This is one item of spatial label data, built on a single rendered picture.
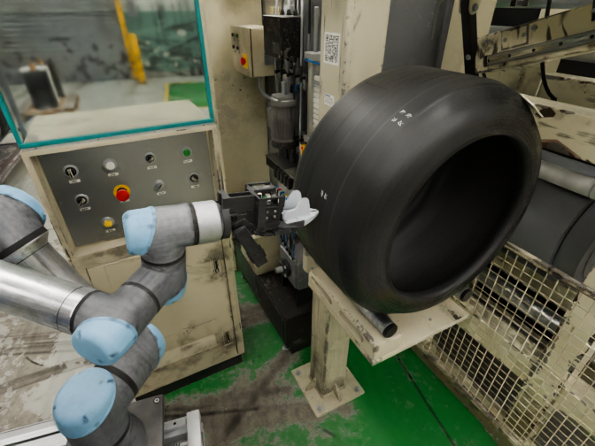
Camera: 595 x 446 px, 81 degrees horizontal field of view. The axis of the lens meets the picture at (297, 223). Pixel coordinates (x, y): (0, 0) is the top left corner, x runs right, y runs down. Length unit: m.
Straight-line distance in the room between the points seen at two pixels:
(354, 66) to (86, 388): 0.96
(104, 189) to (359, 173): 0.90
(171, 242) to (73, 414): 0.42
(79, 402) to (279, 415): 1.12
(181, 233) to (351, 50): 0.63
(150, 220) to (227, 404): 1.41
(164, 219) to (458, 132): 0.53
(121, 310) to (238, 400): 1.36
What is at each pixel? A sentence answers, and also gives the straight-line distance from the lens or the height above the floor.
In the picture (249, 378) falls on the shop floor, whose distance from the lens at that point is 1.95.
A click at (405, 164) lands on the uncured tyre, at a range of 0.66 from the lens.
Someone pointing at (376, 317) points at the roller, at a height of 0.92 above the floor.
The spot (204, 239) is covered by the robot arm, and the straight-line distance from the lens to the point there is 0.62.
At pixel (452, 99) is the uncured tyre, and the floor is 1.47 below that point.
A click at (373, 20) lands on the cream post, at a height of 1.57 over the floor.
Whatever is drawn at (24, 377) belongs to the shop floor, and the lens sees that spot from 2.39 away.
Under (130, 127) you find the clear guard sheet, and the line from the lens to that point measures 1.22.
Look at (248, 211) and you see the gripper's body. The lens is 0.64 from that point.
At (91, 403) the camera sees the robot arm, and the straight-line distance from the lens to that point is 0.88.
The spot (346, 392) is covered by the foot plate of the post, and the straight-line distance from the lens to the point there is 1.90.
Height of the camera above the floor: 1.62
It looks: 33 degrees down
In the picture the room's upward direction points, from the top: straight up
